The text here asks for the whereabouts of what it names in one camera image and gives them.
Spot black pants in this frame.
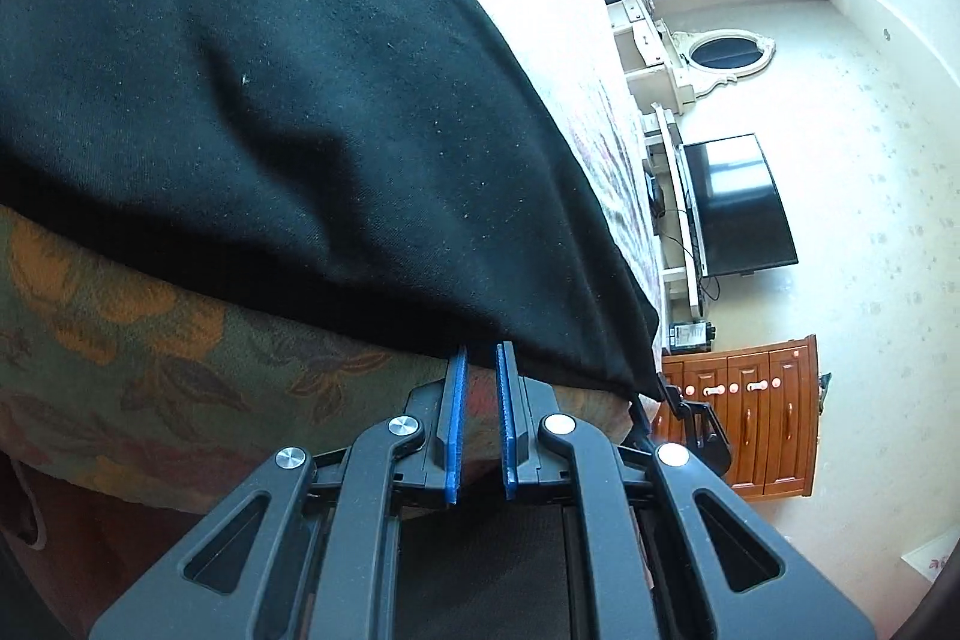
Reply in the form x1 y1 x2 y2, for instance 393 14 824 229
0 0 668 405

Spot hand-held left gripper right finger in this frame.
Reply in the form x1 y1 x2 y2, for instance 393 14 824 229
495 341 876 640

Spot white television stand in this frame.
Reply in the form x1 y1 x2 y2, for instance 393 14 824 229
641 104 710 320

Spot black flat television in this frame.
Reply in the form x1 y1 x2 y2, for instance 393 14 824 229
679 134 798 279

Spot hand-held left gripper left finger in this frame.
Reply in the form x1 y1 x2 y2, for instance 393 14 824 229
88 344 470 640

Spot black cable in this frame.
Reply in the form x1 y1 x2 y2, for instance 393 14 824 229
660 235 721 305

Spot small black box device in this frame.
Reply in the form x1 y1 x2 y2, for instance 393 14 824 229
667 321 717 352

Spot orange wooden cabinet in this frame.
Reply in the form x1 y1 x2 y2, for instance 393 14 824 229
652 334 820 498

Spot floral bedspread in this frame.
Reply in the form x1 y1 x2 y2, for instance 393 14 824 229
0 0 672 521

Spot white vanity with oval mirror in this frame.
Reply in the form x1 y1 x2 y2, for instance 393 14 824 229
607 0 775 116

